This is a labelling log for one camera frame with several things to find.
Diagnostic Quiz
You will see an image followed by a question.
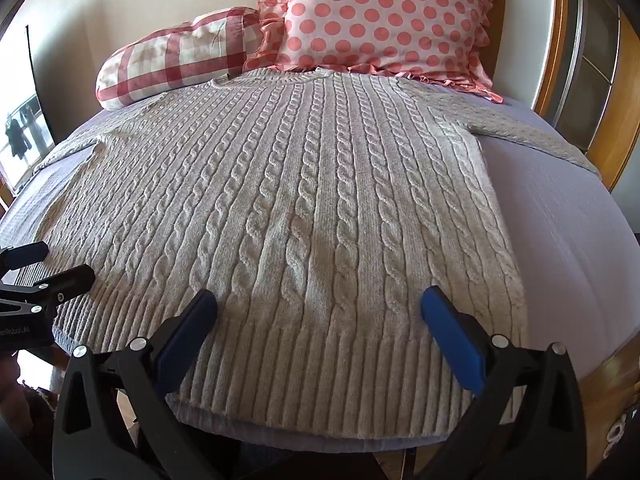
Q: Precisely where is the pink polka dot pillow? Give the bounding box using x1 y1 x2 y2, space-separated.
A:
243 0 506 104

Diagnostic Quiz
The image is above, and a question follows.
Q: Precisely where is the wooden headboard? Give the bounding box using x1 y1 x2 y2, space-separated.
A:
492 0 640 193

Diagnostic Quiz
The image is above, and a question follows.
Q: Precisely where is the red checked pillow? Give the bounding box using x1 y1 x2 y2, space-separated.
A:
95 6 265 111

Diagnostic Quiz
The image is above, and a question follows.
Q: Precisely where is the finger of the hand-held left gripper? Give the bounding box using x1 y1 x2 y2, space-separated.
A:
0 241 50 273
0 264 96 318

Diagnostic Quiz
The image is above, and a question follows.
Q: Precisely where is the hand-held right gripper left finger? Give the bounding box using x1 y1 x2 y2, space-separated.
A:
51 288 219 480

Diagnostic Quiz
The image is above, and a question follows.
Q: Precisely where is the grey cable-knit sweater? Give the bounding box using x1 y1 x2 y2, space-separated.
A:
31 68 603 441

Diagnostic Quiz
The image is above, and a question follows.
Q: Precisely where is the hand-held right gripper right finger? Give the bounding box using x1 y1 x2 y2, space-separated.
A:
419 285 587 480

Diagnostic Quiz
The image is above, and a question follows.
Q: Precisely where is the framed wall photo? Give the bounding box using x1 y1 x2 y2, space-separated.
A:
0 25 56 193

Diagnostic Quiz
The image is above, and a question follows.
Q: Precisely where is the wooden bed frame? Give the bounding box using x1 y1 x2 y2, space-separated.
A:
580 340 640 443

